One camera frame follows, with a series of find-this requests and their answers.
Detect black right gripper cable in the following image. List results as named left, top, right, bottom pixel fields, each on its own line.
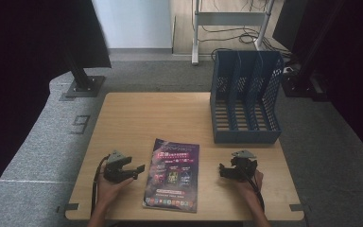
left=241, top=168, right=266, bottom=213

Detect blue plastic file rack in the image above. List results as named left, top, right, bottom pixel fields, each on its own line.
left=209, top=49, right=285, bottom=145

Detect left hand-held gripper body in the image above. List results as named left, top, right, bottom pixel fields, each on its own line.
left=103, top=149, right=133, bottom=184

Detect person's right hand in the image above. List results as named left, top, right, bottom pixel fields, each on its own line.
left=233, top=169, right=265, bottom=203

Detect black cables on floor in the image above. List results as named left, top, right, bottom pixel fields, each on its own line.
left=198, top=0, right=294, bottom=61

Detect black post with base plate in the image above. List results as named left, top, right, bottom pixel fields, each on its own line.
left=281, top=0, right=348, bottom=99
left=63, top=46, right=107, bottom=98

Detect white metal stand frame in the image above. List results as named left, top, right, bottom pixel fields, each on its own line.
left=191, top=0, right=277, bottom=66

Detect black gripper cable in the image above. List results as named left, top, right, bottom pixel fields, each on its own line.
left=241, top=168, right=266, bottom=213
left=90, top=154, right=112, bottom=218

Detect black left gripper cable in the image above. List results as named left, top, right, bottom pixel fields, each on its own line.
left=90, top=154, right=112, bottom=218

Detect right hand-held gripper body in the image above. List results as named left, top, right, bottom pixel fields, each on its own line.
left=230, top=149, right=259, bottom=183

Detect purple cover magazine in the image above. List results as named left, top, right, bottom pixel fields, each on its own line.
left=142, top=137, right=200, bottom=214

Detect black curtain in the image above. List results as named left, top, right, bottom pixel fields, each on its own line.
left=0, top=0, right=112, bottom=209

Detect person's left hand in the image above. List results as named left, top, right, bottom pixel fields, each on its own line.
left=95, top=166, right=135, bottom=210

